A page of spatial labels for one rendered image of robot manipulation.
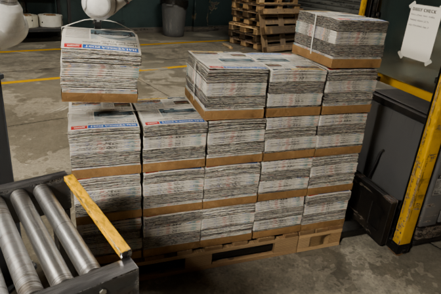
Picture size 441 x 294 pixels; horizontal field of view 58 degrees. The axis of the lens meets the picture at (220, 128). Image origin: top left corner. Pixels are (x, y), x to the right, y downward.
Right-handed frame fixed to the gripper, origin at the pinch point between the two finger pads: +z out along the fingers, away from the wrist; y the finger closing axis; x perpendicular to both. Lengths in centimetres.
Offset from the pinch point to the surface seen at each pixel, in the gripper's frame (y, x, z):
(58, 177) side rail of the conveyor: 54, -14, -47
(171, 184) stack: 77, 31, -10
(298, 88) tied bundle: 32, 89, -11
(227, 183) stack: 79, 58, -9
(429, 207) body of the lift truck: 99, 178, -17
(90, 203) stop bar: 54, -4, -67
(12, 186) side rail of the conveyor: 55, -27, -50
